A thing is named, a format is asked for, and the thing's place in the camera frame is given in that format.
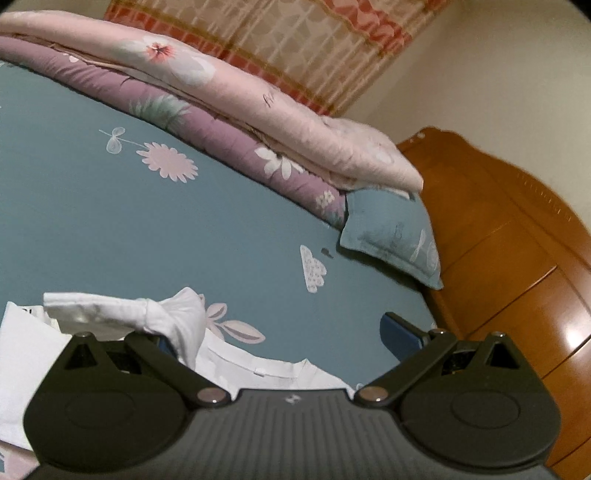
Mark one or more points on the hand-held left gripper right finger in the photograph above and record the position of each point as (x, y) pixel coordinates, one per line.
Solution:
(397, 337)

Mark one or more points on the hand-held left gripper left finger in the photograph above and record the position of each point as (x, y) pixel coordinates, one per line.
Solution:
(154, 353)

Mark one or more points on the white printed t-shirt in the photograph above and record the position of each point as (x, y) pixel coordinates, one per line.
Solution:
(27, 350)

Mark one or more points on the teal pillow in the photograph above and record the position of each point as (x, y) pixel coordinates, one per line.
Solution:
(388, 230)

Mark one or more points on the wooden headboard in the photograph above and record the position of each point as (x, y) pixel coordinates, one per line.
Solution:
(508, 277)

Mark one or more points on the teal floral bed sheet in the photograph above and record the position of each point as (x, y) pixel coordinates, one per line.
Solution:
(92, 221)

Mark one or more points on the purple floral quilt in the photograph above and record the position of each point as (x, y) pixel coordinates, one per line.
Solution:
(207, 138)

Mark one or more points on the pink floral quilt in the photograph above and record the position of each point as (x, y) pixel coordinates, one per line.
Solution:
(231, 92)

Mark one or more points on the patterned curtain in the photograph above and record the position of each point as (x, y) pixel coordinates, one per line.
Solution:
(300, 46)

